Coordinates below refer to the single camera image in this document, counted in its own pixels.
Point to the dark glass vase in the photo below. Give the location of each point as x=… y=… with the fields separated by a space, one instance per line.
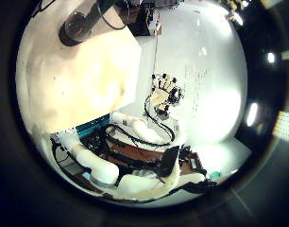
x=76 y=29

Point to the ceiling light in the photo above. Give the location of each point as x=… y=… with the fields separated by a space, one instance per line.
x=251 y=114
x=270 y=57

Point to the black flat panel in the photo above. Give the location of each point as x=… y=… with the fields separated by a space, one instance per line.
x=168 y=161

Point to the brown wooden desk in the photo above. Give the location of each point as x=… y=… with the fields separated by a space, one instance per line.
x=135 y=153

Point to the teal panel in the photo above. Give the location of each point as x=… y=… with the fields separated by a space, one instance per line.
x=93 y=126

